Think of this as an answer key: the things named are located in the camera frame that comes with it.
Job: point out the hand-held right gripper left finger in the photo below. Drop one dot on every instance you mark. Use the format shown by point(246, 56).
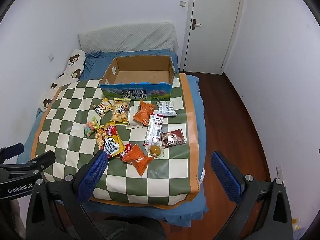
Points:
point(93, 175)

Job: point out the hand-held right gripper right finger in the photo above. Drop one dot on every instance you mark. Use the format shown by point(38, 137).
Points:
point(226, 177)

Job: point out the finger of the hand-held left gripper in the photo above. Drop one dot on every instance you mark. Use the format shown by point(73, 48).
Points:
point(43, 160)
point(13, 150)

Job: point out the yellow cracker packet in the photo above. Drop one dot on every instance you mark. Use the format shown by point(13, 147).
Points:
point(120, 111)

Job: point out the grey white snack packet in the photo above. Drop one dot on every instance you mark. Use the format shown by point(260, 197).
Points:
point(166, 108)

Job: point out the printed cardboard milk box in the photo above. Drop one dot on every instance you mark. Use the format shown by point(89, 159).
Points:
point(137, 93)

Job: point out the yellow blue snack bag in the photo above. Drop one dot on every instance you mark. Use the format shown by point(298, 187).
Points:
point(112, 143)

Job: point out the green white checkered mat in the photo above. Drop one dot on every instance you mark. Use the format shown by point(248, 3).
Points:
point(75, 140)

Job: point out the orange chips bag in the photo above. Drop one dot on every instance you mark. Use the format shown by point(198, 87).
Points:
point(101, 135)

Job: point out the small red packet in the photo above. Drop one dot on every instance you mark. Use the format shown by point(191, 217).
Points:
point(126, 148)

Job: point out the clear bag of round candies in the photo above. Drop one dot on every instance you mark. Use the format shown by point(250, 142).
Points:
point(90, 128)

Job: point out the orange snack packet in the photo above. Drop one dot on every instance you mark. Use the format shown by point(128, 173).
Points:
point(137, 158)
point(143, 115)

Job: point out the beige snack packet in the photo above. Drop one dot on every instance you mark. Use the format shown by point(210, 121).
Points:
point(132, 123)

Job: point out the brown snack packet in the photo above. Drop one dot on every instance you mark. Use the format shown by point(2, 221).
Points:
point(173, 138)

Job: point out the clear packet with yellow cake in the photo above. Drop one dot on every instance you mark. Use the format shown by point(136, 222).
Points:
point(155, 150)

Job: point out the dark grey fleece clothing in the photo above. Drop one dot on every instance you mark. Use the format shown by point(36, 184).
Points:
point(130, 231)

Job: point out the panda print snack packet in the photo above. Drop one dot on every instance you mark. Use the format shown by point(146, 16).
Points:
point(102, 107)

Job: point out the bed with blue sheet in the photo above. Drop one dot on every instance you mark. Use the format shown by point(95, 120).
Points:
point(197, 110)

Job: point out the long white red packet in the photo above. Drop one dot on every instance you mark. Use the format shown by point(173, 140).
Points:
point(153, 130)

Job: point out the white bear print pillow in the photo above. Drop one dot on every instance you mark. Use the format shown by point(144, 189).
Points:
point(72, 65)

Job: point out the white door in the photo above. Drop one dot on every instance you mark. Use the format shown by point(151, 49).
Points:
point(212, 30)

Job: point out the white light switch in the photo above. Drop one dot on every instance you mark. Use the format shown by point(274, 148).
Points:
point(182, 3)

